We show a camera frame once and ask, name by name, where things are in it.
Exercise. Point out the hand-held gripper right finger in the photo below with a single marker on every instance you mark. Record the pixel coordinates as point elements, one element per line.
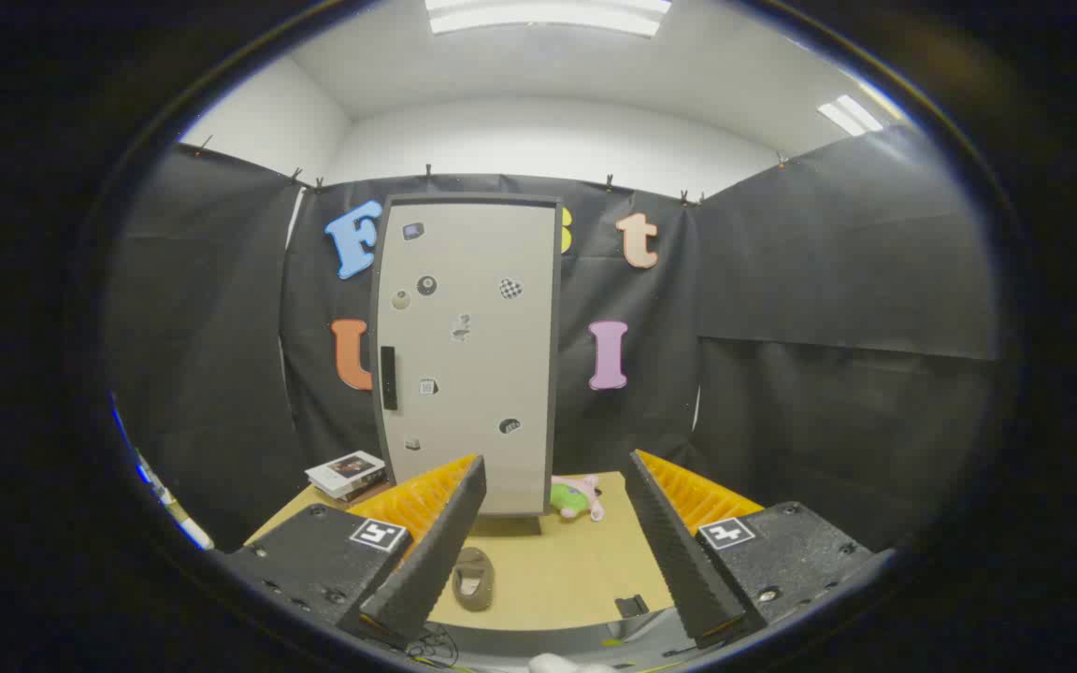
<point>679,561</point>

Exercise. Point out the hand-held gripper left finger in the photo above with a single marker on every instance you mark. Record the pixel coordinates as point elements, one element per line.
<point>426,570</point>

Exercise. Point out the brown fuzzy shoe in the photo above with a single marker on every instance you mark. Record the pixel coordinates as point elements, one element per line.
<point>473,584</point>

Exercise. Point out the beige shoe cabinet door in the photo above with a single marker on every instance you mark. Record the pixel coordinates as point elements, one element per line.
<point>473,346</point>

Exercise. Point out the grey shoe cabinet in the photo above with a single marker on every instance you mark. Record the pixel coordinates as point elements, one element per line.
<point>558,327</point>

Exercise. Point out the small black clip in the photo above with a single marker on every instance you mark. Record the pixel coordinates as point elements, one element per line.
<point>632,605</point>

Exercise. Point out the brown book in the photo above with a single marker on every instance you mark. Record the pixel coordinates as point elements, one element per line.
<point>372,494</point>

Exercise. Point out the pink and green plush toy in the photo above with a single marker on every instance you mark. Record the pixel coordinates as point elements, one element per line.
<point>574,497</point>

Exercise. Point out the white book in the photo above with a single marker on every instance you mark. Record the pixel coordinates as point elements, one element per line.
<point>344,470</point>

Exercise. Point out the black backdrop cloth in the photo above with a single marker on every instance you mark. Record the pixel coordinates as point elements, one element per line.
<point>782,280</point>

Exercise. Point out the small ceiling light panel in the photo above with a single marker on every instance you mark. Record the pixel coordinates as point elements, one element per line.
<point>849,114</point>

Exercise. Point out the long ceiling light panel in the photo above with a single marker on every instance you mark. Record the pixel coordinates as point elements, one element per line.
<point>546,16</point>

